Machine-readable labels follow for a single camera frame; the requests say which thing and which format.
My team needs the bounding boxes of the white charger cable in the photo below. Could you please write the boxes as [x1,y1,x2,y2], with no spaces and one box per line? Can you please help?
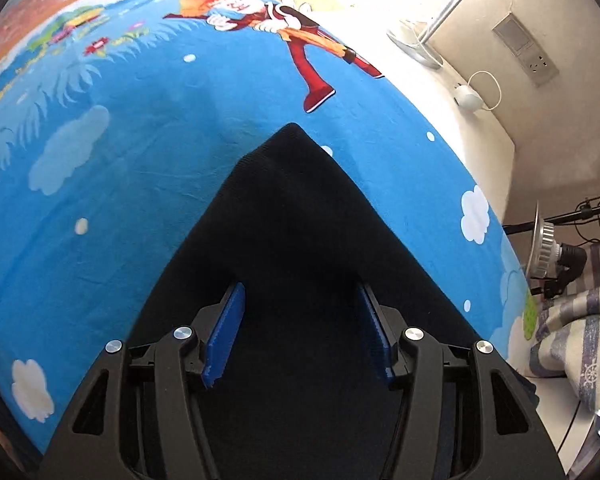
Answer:
[467,70,502,111]

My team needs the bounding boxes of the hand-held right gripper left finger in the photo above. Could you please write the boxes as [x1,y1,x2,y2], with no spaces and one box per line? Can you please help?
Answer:
[39,281,247,480]

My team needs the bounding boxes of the striped cloth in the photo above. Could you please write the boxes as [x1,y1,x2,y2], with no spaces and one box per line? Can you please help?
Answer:
[530,240,600,461]

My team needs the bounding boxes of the blue cartoon printed blanket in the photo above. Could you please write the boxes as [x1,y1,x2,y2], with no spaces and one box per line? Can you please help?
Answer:
[0,0,538,456]

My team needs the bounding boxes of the black lamp stand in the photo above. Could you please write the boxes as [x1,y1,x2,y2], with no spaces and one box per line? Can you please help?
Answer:
[502,200,600,236]

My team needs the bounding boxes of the wall socket panel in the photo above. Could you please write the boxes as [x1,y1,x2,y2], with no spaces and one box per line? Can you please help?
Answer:
[492,11,561,86]

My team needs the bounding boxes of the black pants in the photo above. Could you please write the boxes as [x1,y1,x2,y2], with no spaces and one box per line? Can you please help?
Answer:
[40,122,538,480]

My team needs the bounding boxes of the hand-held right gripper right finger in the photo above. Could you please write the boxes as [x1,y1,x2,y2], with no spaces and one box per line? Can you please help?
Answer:
[356,281,566,480]

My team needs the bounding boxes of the silver studio lamp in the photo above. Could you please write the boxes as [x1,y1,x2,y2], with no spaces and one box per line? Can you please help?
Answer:
[527,200,588,291]

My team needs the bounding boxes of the white cable bundle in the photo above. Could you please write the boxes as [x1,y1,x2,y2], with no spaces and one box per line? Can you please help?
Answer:
[387,0,444,70]

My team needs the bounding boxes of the white charger plug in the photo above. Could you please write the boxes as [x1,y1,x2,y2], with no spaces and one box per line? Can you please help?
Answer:
[454,84,481,111]

